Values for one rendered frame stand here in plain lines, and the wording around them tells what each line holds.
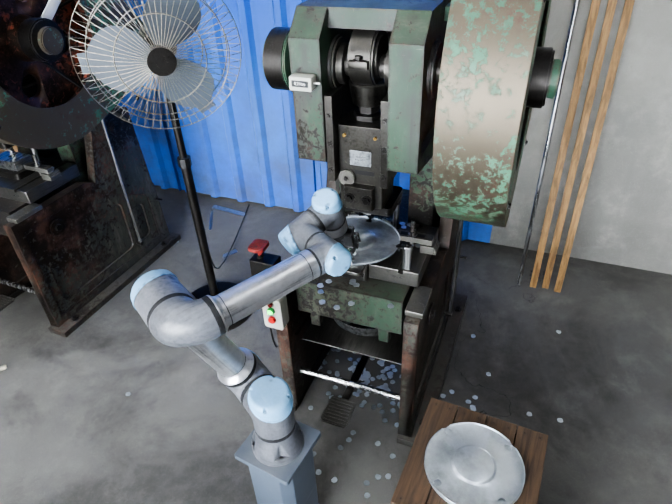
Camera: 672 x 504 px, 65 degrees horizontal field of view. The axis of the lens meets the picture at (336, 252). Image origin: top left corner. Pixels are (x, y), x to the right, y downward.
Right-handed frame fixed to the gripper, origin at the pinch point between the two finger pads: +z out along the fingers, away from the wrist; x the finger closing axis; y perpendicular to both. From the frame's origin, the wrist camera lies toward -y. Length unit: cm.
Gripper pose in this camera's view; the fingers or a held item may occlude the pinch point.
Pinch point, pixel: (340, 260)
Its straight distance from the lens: 168.1
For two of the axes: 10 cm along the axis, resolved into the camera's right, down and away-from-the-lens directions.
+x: 2.8, -8.5, 4.4
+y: 9.4, 1.6, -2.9
